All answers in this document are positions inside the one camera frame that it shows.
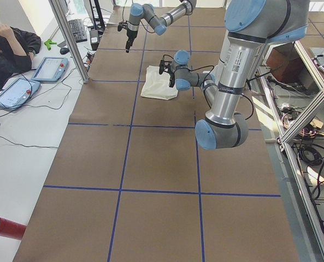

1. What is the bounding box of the far blue teach pendant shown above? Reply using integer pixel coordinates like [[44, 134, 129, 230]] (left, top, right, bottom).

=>
[[31, 57, 68, 82]]

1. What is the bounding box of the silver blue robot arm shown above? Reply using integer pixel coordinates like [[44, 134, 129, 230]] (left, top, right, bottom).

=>
[[117, 0, 197, 53], [159, 1, 309, 150]]

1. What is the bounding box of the red cardboard tube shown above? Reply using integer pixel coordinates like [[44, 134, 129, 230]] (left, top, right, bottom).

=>
[[0, 217, 27, 240]]

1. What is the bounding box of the brown wooden box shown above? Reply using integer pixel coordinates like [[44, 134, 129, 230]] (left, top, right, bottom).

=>
[[266, 43, 303, 84]]

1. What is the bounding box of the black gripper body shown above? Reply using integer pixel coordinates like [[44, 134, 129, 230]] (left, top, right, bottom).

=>
[[158, 60, 175, 82], [117, 21, 138, 49]]

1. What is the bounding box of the brown paper table mat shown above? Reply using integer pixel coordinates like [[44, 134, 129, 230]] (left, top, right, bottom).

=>
[[13, 7, 324, 262]]

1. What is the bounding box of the black power adapter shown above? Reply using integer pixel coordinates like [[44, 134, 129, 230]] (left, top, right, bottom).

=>
[[90, 29, 99, 51]]

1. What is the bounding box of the cream long-sleeve cat shirt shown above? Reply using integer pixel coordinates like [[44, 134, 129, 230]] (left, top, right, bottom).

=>
[[140, 65, 178, 100]]

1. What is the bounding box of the black keyboard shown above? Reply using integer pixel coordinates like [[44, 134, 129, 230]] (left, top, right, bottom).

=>
[[68, 19, 87, 43]]

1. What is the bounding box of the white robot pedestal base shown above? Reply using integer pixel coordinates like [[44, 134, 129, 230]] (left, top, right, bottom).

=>
[[203, 37, 248, 104]]

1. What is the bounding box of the aluminium frame post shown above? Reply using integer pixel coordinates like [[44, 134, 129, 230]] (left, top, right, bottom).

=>
[[48, 0, 89, 84]]

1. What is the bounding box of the near blue teach pendant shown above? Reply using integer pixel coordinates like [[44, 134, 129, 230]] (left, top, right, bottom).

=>
[[0, 78, 40, 110]]

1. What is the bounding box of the blue teach pendant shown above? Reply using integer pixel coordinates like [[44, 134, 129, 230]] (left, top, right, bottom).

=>
[[0, 78, 40, 110], [31, 57, 68, 82]]

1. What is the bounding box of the person in black jacket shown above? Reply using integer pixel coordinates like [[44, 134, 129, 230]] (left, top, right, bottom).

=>
[[0, 24, 42, 90]]

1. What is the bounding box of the green plastic part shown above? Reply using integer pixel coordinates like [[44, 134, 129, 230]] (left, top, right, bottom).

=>
[[44, 39, 57, 51]]

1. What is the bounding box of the black computer mouse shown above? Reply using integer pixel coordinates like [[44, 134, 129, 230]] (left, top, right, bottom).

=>
[[60, 47, 69, 55]]

